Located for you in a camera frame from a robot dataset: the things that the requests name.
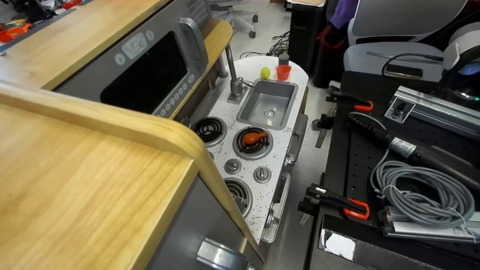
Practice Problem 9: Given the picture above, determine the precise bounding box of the white speckled toy kitchen counter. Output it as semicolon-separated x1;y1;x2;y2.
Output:
192;54;310;246

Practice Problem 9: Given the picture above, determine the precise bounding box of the orange plastic cup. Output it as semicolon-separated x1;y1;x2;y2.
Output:
274;63;294;84

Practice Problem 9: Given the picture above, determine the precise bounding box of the grey stove knob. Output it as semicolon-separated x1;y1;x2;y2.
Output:
252;165;273;184
223;157;243;175

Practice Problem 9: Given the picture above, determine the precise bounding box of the grey toy sink basin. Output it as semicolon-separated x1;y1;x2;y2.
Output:
235;79;298;130

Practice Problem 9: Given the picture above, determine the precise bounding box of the grey toy faucet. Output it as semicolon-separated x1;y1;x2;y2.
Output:
222;43;250;105

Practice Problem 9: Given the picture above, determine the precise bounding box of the black clamp with orange grip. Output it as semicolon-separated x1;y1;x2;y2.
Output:
297;183;372;223
325;87;375;115

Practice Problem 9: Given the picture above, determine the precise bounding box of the office chair base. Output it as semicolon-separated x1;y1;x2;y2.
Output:
208;0;259;40

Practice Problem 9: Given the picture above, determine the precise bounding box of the black perforated robot table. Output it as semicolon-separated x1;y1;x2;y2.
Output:
304;70;480;270

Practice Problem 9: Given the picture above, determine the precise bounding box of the black cabinet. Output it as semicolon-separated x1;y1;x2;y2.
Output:
285;0;328;76

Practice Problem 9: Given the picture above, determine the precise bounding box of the shiny silver plate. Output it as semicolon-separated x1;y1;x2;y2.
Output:
319;228;358;262

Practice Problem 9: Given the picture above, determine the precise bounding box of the purple cloth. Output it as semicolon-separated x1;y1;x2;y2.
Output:
328;0;360;30

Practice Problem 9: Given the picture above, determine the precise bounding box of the wooden cabinet top with rounded edge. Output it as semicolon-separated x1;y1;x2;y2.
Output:
0;81;264;270

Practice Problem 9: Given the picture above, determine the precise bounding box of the flat wooden shelf top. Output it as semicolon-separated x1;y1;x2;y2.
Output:
0;0;235;93

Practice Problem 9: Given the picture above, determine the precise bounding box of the thin aluminium bar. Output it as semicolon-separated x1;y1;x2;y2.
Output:
378;207;480;244

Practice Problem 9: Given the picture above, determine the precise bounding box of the orange-red tool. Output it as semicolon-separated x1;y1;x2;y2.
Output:
0;21;33;45

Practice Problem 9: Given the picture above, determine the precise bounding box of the grey oven door handle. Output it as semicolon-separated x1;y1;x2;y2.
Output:
282;112;310;169

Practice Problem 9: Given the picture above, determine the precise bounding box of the small black floor bracket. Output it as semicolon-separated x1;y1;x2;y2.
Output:
310;112;337;150

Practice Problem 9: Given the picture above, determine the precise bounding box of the black floor cable bundle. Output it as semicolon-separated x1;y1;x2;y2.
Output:
238;30;292;58

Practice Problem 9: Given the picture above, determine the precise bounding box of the grey microwave door handle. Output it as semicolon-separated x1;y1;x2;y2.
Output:
177;16;210;76

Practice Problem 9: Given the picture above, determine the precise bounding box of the black bag with red strap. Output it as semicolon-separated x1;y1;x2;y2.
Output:
312;24;349;90

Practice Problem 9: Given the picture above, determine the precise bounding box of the silver cabinet door handle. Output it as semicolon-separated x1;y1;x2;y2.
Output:
195;237;250;270

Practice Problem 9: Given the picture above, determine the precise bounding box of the long black tool handle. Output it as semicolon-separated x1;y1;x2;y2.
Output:
348;111;480;192

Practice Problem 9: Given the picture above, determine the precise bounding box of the coiled grey cable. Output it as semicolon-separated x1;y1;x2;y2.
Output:
369;148;477;231

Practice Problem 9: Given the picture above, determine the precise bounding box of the wide aluminium rail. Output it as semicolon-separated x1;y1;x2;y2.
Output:
384;84;480;142

